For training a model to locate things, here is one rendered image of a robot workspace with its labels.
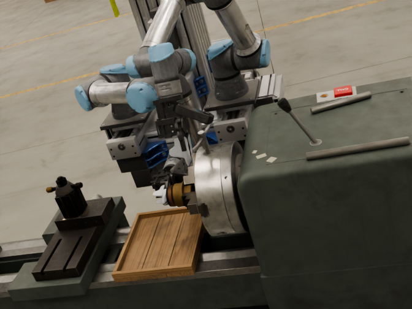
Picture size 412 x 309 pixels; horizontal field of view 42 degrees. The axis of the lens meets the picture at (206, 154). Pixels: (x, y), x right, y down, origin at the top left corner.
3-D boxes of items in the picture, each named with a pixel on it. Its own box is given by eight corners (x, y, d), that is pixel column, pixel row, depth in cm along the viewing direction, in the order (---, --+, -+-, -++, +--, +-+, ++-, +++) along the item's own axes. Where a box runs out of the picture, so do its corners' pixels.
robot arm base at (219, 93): (217, 89, 245) (212, 68, 241) (250, 83, 241) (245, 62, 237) (213, 103, 233) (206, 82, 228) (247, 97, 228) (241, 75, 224)
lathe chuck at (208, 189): (246, 192, 208) (225, 124, 191) (240, 252, 182) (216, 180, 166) (224, 195, 210) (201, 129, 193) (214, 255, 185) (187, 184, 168)
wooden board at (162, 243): (209, 211, 216) (206, 203, 214) (194, 274, 186) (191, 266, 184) (140, 220, 224) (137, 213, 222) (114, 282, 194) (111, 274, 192)
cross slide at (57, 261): (115, 205, 228) (111, 196, 226) (80, 277, 192) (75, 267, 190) (77, 210, 233) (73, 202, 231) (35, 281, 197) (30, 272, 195)
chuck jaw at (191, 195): (213, 186, 185) (206, 202, 174) (216, 200, 186) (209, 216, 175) (183, 190, 187) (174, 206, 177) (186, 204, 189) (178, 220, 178)
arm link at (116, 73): (139, 87, 245) (129, 60, 239) (116, 101, 238) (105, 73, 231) (123, 85, 253) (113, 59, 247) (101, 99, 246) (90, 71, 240)
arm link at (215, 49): (218, 67, 240) (210, 38, 233) (246, 64, 234) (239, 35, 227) (208, 79, 230) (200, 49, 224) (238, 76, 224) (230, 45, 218)
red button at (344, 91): (351, 89, 189) (350, 84, 188) (352, 97, 184) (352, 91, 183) (334, 92, 190) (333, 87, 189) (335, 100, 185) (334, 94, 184)
